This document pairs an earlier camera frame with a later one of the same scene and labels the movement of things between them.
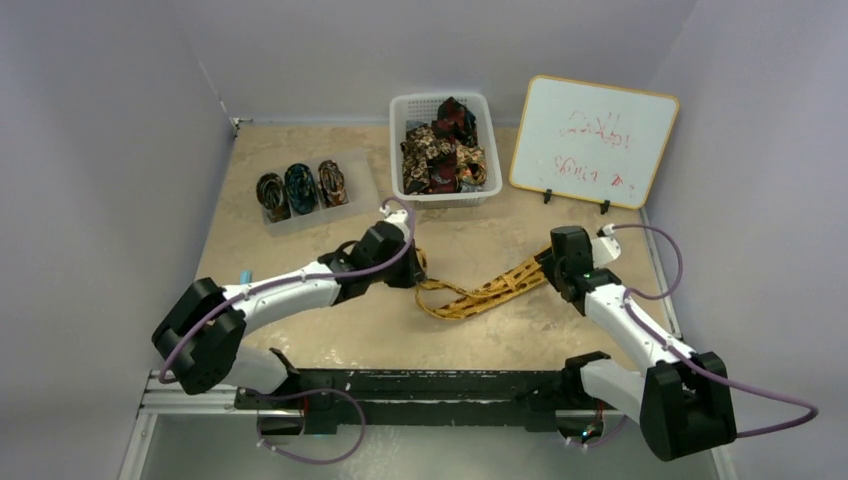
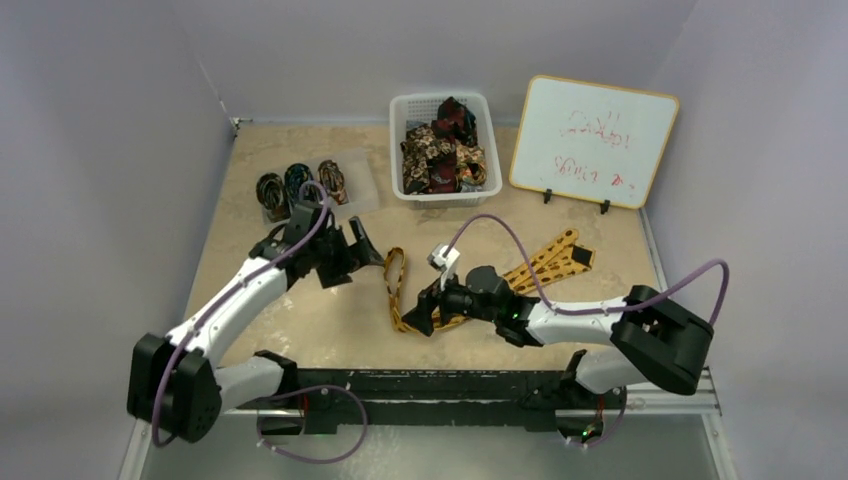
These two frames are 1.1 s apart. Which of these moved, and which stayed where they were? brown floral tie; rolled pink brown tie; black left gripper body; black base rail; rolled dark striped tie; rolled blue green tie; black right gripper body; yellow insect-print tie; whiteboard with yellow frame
Moved: black left gripper body; yellow insect-print tie; black right gripper body
Stayed: brown floral tie; rolled dark striped tie; whiteboard with yellow frame; rolled pink brown tie; black base rail; rolled blue green tie
